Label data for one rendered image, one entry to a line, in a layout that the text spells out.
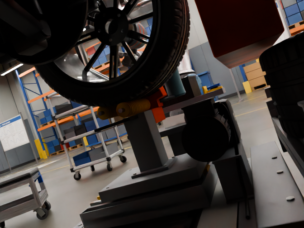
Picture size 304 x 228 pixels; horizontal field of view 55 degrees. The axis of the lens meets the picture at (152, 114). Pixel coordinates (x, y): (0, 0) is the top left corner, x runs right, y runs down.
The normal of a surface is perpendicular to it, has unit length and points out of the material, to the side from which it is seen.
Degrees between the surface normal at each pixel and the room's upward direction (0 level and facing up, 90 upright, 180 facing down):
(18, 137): 90
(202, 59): 90
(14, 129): 90
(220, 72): 90
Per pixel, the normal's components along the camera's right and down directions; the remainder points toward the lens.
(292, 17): -0.42, 0.15
